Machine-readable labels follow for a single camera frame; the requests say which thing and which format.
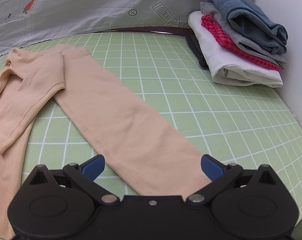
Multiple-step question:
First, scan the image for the white folded garment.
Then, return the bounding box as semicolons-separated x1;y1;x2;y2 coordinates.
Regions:
188;11;284;88

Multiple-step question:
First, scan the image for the red checked folded garment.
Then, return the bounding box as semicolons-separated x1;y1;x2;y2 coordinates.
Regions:
201;14;280;72

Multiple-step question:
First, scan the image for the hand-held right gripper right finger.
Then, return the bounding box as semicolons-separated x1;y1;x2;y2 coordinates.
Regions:
186;154;279;204

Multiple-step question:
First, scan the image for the beige long sleeve shirt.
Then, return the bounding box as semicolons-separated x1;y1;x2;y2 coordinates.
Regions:
0;44;211;240

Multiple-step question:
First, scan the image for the blue grey folded garment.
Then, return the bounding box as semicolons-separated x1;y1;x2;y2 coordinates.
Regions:
205;0;289;55

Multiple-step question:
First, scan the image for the green grid mat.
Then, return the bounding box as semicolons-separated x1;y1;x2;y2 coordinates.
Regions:
0;27;302;230

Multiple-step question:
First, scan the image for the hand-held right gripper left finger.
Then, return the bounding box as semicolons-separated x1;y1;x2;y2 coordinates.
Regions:
28;154;119;204

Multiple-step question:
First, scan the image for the grey carrot print sheet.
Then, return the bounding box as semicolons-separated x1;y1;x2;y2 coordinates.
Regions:
0;0;257;60

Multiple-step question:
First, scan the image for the dark grey folded garment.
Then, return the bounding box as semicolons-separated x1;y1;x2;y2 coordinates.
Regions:
185;34;209;68

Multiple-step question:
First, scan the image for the light grey folded garment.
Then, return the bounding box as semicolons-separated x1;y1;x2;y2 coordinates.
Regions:
200;1;287;65

